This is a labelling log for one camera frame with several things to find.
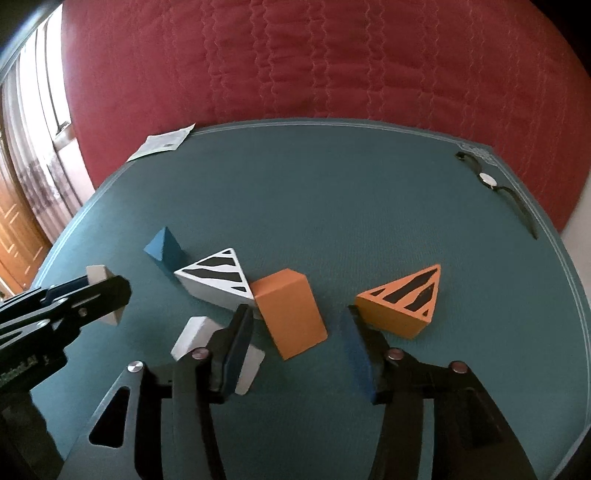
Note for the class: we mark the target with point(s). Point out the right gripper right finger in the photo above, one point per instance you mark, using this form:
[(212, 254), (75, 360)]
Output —
[(472, 438)]

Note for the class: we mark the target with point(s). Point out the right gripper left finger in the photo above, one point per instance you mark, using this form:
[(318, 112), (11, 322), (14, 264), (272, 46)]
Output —
[(122, 440)]

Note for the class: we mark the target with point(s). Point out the small white triangular block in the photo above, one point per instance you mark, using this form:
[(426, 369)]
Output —
[(106, 307)]

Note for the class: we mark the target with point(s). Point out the white striped prism block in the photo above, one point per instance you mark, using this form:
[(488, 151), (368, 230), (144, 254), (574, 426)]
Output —
[(198, 331)]

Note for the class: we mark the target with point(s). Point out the orange black striped triangle block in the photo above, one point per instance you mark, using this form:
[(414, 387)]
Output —
[(403, 307)]

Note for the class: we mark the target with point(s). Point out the orange rectangular block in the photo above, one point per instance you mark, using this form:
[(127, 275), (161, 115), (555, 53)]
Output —
[(288, 308)]

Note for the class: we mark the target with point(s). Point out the patterned curtain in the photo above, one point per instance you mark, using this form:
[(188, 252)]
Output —
[(48, 164)]

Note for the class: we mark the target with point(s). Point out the blue triangular block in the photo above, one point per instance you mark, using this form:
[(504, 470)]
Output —
[(165, 251)]

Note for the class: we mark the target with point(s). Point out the white black striped triangle block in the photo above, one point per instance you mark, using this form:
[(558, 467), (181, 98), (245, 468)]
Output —
[(217, 279)]

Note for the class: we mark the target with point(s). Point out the white paper leaflet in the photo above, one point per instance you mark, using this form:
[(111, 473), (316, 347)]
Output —
[(168, 141)]

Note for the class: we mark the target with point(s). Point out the green table mat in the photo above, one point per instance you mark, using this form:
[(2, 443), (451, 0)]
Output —
[(351, 206)]

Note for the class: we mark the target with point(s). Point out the black wristwatch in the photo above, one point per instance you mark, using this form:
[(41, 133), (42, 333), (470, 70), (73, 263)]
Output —
[(492, 184)]

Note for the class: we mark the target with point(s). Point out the red quilted bedspread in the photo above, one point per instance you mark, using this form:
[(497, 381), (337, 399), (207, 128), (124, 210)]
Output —
[(497, 73)]

